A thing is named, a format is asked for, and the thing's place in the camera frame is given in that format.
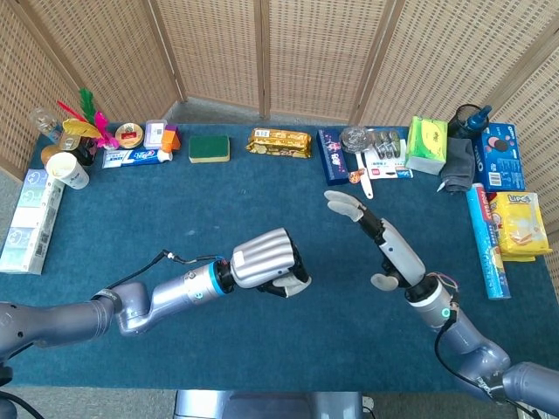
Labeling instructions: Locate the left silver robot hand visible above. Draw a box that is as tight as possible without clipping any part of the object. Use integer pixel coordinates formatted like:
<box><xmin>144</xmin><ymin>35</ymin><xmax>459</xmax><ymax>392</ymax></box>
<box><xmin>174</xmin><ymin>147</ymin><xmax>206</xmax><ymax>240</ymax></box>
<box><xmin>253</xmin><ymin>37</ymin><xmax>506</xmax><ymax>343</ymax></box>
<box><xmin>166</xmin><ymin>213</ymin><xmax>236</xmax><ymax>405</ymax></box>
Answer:
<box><xmin>230</xmin><ymin>227</ymin><xmax>313</xmax><ymax>299</ymax></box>

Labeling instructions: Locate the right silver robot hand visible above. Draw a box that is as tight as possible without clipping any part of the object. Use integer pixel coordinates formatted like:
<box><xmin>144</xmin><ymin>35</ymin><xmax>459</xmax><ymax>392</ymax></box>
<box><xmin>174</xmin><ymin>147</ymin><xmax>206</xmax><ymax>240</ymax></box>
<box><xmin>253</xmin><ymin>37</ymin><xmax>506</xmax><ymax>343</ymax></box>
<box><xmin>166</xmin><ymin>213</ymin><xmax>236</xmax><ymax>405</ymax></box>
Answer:
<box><xmin>323</xmin><ymin>189</ymin><xmax>428</xmax><ymax>292</ymax></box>

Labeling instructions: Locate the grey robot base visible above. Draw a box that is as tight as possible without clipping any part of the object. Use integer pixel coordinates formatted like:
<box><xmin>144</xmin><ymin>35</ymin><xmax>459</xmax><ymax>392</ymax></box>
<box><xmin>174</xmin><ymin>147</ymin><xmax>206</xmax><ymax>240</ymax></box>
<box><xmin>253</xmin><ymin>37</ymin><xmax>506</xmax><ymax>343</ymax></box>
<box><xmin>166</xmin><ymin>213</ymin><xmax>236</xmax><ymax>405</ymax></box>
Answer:
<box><xmin>173</xmin><ymin>389</ymin><xmax>366</xmax><ymax>419</ymax></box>

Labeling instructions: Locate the blue felt table mat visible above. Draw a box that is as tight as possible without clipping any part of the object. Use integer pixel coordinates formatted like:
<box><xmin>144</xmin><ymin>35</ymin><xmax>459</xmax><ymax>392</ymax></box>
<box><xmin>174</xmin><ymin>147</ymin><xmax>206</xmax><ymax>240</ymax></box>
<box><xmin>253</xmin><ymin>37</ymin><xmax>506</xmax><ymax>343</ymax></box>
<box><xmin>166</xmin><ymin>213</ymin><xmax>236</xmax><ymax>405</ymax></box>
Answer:
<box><xmin>0</xmin><ymin>122</ymin><xmax>559</xmax><ymax>393</ymax></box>

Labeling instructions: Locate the blue cling wrap roll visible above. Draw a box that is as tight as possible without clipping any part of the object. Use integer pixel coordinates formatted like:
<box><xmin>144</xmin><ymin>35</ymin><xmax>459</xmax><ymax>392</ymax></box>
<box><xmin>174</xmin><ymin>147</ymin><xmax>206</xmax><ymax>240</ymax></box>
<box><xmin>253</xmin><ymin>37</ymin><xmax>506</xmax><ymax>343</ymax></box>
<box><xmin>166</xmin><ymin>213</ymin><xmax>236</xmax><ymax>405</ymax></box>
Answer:
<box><xmin>465</xmin><ymin>182</ymin><xmax>512</xmax><ymax>301</ymax></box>

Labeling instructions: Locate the battery blister pack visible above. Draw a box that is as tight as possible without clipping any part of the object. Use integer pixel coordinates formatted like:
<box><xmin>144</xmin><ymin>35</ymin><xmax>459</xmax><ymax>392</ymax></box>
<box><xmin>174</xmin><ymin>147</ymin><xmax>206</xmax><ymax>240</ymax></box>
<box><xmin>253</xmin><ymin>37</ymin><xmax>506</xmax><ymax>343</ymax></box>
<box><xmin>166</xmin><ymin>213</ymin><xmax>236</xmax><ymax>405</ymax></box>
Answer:
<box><xmin>364</xmin><ymin>127</ymin><xmax>414</xmax><ymax>181</ymax></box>

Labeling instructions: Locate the grey folded cloth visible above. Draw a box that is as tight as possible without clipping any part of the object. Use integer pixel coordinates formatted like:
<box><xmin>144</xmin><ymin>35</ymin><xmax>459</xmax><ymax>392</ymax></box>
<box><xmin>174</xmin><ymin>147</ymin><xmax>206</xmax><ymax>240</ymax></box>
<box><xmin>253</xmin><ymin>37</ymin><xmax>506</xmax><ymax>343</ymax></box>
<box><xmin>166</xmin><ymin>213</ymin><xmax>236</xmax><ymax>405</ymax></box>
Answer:
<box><xmin>438</xmin><ymin>137</ymin><xmax>477</xmax><ymax>194</ymax></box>

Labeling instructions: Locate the green tissue box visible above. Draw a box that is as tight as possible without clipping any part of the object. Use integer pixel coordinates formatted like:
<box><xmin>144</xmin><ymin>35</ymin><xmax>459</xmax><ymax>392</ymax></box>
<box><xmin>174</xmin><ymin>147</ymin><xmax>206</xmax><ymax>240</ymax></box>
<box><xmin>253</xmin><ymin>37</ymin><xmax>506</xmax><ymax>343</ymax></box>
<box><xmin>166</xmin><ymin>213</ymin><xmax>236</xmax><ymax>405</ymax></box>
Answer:
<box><xmin>404</xmin><ymin>115</ymin><xmax>450</xmax><ymax>176</ymax></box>

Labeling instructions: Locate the dark blue flat box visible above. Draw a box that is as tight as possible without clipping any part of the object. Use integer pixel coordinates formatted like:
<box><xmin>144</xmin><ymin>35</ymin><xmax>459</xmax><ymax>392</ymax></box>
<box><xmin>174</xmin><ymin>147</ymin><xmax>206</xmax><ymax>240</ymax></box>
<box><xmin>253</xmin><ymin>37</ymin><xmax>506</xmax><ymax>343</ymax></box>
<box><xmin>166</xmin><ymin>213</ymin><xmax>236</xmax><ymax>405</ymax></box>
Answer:
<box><xmin>316</xmin><ymin>128</ymin><xmax>350</xmax><ymax>188</ymax></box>

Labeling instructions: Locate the golden biscuit pack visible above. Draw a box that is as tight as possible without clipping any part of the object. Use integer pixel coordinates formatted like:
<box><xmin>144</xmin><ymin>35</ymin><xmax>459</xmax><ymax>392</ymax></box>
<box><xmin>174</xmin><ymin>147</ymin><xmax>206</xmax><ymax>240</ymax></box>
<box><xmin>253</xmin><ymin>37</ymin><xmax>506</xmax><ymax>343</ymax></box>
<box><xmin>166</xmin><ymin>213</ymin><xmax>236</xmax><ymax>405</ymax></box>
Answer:
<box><xmin>245</xmin><ymin>127</ymin><xmax>314</xmax><ymax>159</ymax></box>

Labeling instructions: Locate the yellow Lipo snack bag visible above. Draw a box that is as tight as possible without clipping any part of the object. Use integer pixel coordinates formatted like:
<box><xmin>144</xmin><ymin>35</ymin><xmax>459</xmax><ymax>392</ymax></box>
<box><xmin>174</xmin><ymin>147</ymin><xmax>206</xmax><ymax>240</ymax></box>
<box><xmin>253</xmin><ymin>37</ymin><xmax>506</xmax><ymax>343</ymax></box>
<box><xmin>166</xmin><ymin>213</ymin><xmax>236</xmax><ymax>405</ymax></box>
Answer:
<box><xmin>488</xmin><ymin>191</ymin><xmax>554</xmax><ymax>263</ymax></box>

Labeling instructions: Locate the green yellow sponge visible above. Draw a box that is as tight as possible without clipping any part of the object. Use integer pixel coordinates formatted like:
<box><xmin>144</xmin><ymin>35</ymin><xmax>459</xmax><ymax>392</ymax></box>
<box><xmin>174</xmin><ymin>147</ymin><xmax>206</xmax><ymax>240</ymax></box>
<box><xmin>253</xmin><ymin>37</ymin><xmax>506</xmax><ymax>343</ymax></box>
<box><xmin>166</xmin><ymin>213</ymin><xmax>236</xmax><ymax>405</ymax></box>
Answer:
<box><xmin>188</xmin><ymin>134</ymin><xmax>231</xmax><ymax>164</ymax></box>

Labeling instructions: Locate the blue Oreo box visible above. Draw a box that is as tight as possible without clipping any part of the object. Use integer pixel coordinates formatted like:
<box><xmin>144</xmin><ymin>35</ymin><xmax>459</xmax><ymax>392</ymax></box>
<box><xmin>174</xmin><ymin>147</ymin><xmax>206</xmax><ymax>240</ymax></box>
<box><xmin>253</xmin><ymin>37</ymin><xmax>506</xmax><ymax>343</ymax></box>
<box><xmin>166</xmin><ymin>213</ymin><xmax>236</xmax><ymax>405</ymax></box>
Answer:
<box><xmin>473</xmin><ymin>122</ymin><xmax>527</xmax><ymax>193</ymax></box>

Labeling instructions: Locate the black mesh pen holder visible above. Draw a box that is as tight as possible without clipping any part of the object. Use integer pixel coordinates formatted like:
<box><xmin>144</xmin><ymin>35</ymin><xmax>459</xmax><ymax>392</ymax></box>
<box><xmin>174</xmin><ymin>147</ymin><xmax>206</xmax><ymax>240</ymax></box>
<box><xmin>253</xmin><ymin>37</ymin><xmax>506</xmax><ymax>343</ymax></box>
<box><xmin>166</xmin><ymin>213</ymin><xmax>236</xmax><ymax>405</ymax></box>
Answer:
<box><xmin>447</xmin><ymin>103</ymin><xmax>490</xmax><ymax>141</ymax></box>

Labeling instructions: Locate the orange purple block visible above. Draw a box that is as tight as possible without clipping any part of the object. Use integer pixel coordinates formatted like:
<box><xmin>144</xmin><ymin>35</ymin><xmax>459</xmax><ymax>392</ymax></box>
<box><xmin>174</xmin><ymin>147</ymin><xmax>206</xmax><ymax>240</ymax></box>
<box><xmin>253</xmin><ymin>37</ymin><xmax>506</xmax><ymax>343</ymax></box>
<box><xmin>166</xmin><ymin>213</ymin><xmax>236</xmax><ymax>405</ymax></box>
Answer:
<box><xmin>161</xmin><ymin>124</ymin><xmax>182</xmax><ymax>153</ymax></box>

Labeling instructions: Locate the dark blue bottle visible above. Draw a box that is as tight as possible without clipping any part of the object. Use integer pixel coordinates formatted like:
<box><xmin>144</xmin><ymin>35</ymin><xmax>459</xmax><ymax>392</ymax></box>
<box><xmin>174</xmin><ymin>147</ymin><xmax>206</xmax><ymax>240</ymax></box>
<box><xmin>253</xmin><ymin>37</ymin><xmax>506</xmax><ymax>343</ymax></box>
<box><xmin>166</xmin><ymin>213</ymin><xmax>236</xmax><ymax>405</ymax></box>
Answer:
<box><xmin>466</xmin><ymin>104</ymin><xmax>493</xmax><ymax>132</ymax></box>

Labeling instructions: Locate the blue white toothpaste box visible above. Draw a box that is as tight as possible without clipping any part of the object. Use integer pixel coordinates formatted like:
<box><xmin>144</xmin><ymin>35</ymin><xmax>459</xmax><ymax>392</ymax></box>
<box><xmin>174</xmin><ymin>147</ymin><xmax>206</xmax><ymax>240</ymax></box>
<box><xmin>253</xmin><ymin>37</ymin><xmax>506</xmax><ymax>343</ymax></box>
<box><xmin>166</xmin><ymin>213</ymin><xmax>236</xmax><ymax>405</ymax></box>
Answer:
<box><xmin>101</xmin><ymin>147</ymin><xmax>175</xmax><ymax>169</ymax></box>

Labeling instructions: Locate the clear plastic card box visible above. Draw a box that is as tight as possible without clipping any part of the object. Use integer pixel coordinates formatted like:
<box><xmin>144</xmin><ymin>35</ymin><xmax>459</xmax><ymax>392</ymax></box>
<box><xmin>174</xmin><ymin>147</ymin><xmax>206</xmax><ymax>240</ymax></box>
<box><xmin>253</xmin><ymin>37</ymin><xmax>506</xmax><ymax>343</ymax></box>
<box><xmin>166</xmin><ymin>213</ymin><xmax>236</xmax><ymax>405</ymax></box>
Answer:
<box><xmin>142</xmin><ymin>119</ymin><xmax>169</xmax><ymax>149</ymax></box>

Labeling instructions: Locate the round red gold tin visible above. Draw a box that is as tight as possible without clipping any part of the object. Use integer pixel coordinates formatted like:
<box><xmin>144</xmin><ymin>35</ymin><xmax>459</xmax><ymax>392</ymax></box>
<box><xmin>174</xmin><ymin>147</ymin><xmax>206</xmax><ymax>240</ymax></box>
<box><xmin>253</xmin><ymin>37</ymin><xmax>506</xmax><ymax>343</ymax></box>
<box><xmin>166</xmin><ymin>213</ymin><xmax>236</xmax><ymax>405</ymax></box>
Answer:
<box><xmin>114</xmin><ymin>122</ymin><xmax>146</xmax><ymax>149</ymax></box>

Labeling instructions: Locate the dark glass bottle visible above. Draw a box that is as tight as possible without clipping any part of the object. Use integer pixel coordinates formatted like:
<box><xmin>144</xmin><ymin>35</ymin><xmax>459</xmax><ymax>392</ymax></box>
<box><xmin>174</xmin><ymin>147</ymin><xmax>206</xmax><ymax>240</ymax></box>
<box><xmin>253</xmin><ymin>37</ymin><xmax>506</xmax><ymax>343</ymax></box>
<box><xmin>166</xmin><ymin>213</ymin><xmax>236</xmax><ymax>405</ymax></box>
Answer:
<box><xmin>72</xmin><ymin>137</ymin><xmax>98</xmax><ymax>167</ymax></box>

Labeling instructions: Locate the wicker folding screen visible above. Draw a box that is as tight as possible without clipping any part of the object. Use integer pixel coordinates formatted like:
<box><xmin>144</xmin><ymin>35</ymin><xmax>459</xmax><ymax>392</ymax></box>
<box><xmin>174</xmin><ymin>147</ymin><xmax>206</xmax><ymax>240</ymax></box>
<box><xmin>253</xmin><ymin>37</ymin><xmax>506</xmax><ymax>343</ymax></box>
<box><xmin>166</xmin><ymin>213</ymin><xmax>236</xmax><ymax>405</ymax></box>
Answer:
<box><xmin>0</xmin><ymin>0</ymin><xmax>559</xmax><ymax>245</ymax></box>

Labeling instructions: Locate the white paper cup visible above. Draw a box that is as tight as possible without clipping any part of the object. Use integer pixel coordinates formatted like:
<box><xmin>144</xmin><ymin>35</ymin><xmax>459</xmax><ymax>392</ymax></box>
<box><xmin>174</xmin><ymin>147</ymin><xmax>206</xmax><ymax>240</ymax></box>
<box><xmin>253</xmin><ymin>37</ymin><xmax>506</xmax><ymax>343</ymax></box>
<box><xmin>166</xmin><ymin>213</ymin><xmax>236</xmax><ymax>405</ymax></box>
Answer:
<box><xmin>45</xmin><ymin>151</ymin><xmax>91</xmax><ymax>190</ymax></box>

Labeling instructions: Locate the colourful feather shuttlecock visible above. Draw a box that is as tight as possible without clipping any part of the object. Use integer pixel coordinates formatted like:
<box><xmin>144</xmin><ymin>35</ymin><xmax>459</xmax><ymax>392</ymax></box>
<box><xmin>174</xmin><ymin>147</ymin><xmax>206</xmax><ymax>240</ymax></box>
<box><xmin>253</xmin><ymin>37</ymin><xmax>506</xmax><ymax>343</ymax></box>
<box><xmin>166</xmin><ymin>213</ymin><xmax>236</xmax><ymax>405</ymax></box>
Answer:
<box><xmin>56</xmin><ymin>87</ymin><xmax>119</xmax><ymax>152</ymax></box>

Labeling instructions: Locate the yellow tin can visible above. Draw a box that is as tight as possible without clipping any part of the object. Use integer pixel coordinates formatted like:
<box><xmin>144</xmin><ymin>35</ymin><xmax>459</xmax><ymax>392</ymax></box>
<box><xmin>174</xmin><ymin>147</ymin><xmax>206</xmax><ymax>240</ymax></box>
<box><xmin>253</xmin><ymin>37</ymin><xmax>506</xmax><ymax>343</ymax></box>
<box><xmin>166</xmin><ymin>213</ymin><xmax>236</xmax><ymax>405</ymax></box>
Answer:
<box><xmin>59</xmin><ymin>130</ymin><xmax>82</xmax><ymax>152</ymax></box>

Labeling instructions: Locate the white light-blue carton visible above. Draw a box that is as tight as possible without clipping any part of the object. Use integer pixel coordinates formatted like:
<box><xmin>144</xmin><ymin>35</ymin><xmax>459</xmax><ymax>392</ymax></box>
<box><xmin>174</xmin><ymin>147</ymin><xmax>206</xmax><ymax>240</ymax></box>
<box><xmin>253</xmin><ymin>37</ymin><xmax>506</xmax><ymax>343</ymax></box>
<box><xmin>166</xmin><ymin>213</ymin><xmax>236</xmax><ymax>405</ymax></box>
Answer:
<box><xmin>0</xmin><ymin>168</ymin><xmax>66</xmax><ymax>276</ymax></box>

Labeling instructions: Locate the orange round lid jar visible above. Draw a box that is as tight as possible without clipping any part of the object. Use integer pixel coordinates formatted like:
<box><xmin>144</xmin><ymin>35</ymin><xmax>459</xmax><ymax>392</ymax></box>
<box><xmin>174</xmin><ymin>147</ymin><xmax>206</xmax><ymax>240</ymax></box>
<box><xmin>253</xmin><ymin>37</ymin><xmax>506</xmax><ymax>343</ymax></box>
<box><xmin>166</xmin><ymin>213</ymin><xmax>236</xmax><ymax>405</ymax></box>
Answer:
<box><xmin>40</xmin><ymin>144</ymin><xmax>65</xmax><ymax>167</ymax></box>

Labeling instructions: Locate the clear plastic bottle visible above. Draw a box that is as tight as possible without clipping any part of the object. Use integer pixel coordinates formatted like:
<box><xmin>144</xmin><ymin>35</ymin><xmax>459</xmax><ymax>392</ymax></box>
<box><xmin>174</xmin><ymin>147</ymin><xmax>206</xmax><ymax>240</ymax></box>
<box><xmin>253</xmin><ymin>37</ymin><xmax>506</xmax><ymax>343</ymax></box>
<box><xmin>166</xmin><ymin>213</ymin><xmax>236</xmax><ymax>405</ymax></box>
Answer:
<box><xmin>29</xmin><ymin>106</ymin><xmax>65</xmax><ymax>144</ymax></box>

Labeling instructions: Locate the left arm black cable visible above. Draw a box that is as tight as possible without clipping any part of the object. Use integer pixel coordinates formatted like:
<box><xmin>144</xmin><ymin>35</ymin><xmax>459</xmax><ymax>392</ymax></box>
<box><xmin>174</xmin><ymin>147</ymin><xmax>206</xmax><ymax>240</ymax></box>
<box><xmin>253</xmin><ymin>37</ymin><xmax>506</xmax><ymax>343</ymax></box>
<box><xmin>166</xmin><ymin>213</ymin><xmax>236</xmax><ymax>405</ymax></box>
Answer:
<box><xmin>93</xmin><ymin>248</ymin><xmax>228</xmax><ymax>302</ymax></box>

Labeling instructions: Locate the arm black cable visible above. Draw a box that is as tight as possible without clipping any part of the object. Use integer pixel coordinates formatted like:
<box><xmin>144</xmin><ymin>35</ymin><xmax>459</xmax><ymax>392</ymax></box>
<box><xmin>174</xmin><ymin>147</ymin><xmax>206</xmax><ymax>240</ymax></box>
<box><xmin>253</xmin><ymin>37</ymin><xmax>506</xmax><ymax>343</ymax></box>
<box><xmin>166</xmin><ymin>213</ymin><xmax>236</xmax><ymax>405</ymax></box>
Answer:
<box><xmin>93</xmin><ymin>248</ymin><xmax>228</xmax><ymax>302</ymax></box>
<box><xmin>434</xmin><ymin>294</ymin><xmax>542</xmax><ymax>419</ymax></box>

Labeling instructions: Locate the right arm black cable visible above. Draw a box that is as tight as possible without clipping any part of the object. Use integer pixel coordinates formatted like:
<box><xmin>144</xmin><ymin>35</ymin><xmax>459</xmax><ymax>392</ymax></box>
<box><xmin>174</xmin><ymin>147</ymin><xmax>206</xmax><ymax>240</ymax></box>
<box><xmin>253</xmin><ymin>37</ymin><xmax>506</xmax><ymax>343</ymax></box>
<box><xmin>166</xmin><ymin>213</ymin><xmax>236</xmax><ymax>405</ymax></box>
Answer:
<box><xmin>434</xmin><ymin>294</ymin><xmax>542</xmax><ymax>419</ymax></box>

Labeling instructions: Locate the steel scourer white handle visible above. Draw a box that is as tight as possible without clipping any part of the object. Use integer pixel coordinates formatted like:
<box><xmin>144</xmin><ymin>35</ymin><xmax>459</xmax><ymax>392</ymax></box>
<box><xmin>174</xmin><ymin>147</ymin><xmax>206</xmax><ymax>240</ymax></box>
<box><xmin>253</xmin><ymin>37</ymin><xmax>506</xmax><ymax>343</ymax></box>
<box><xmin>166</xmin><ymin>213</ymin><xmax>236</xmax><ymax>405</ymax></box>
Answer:
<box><xmin>339</xmin><ymin>126</ymin><xmax>376</xmax><ymax>201</ymax></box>

